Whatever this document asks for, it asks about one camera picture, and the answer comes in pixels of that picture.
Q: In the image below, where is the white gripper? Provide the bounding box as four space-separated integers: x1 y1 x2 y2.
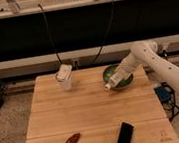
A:
104 66 129 90

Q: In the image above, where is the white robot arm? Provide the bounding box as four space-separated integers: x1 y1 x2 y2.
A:
105 40 179 95

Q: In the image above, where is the green ceramic bowl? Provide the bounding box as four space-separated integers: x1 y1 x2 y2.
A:
102 64 134 90

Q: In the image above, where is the black smartphone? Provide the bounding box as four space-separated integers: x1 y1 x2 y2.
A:
117 122 134 143

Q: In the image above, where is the right black cable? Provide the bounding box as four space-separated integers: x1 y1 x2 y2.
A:
81 0 126 66

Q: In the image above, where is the black cable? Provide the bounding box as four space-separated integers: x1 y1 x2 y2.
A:
36 0 65 68
81 0 126 66

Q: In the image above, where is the left black cable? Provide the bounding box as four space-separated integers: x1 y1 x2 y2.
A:
36 0 65 68

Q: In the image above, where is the blue box with cables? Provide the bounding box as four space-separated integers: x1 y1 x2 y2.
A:
154 82 179 121

